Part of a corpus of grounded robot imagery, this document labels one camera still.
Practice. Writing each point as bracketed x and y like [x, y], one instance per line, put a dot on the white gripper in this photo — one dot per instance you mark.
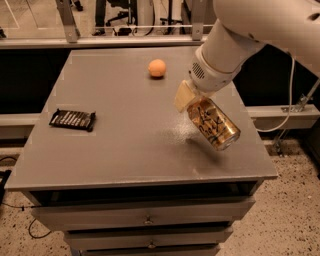
[209, 77]

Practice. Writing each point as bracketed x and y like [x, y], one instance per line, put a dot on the orange soda can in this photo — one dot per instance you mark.
[213, 124]

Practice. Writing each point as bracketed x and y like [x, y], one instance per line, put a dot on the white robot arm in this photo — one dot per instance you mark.
[244, 27]

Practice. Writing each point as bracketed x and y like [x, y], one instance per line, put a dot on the orange fruit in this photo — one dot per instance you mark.
[157, 68]

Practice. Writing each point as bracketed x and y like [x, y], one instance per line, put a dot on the black office chair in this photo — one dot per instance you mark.
[128, 11]

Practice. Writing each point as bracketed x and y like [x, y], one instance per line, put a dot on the grey drawer cabinet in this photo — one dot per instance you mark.
[144, 181]

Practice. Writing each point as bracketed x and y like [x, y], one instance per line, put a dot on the black snack bar wrapper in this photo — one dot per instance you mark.
[73, 120]

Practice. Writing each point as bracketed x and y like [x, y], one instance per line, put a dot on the metal guard rail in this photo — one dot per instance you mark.
[71, 23]

